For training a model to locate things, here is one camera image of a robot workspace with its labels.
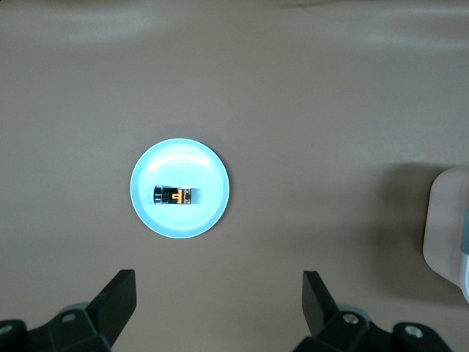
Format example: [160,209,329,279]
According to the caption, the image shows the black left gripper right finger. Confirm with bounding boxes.
[296,270,455,352]

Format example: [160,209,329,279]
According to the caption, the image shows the black orange push-button switch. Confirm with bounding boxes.
[152,185,202,206]

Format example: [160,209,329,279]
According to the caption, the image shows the light blue round plate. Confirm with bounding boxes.
[130,138,231,240]

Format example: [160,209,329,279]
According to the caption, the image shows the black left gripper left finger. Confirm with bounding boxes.
[0,269,138,352]

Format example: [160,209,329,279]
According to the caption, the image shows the white lidded storage box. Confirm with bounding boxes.
[422,166,469,304]

